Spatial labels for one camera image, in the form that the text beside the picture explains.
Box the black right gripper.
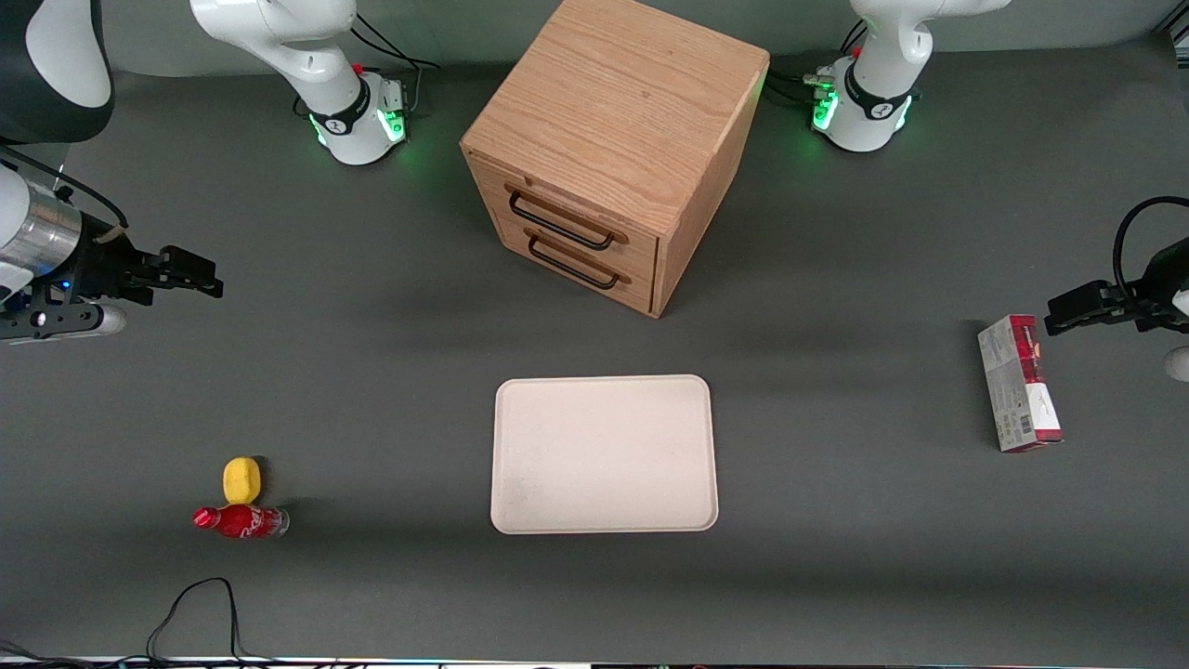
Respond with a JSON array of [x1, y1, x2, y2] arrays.
[[63, 216, 226, 308]]

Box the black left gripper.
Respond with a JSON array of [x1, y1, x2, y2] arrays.
[[1044, 236, 1189, 337]]

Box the red coke bottle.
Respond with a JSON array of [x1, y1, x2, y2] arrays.
[[192, 504, 291, 541]]

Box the beige rectangular tray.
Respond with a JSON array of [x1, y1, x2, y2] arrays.
[[490, 374, 720, 536]]

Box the grey and red carton box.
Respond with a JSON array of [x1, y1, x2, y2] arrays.
[[977, 314, 1065, 454]]

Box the yellow lemon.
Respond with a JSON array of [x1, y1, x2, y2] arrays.
[[222, 456, 264, 507]]

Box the wooden drawer front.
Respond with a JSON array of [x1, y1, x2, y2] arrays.
[[466, 151, 662, 282], [495, 212, 659, 315]]

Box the wooden two-drawer cabinet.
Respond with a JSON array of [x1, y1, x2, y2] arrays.
[[460, 0, 771, 320]]

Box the black looped wrist cable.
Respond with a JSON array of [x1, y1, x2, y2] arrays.
[[1112, 196, 1189, 300]]

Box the black right arm base cables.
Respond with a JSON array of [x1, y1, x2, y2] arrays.
[[351, 13, 443, 114]]

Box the black arm base cables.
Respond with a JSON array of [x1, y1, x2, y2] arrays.
[[351, 13, 443, 114], [767, 19, 870, 109]]

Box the black cable on table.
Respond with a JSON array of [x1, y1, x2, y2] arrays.
[[0, 577, 280, 666]]

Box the black metal drawer handle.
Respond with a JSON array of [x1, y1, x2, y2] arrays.
[[505, 184, 631, 252], [525, 228, 634, 292]]

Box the black left arm base cables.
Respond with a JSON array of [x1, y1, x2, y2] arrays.
[[767, 19, 870, 109]]

